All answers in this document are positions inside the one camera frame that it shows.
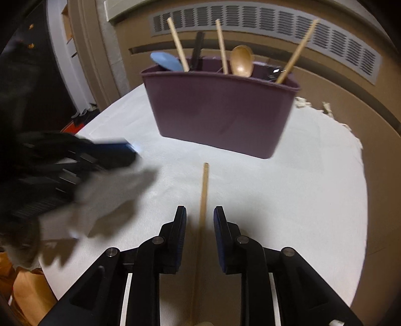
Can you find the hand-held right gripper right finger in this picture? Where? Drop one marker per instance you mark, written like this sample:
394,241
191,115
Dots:
219,244

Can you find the grey vent grille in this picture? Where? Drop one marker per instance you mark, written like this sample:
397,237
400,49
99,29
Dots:
266,28

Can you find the wooden chopstick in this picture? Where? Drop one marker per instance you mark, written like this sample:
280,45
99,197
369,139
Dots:
178,44
203,203
221,47
297,53

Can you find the white fringed tablecloth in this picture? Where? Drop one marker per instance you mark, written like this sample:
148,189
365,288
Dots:
297,203

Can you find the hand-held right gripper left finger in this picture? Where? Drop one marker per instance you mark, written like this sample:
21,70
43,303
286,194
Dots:
181,244

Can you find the black door with orange marks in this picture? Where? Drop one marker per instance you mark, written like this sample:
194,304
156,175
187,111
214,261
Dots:
28,78

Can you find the blue plastic spoon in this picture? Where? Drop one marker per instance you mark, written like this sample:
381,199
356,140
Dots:
166,61

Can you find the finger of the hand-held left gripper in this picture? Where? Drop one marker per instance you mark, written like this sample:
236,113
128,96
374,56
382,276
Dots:
109,152

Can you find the brown paper bag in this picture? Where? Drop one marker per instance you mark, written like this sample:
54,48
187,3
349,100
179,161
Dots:
28,291

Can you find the wooden spoon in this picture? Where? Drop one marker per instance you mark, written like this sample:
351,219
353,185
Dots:
242,61

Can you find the purple plastic utensil holder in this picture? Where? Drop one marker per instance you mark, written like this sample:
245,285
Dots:
219,112

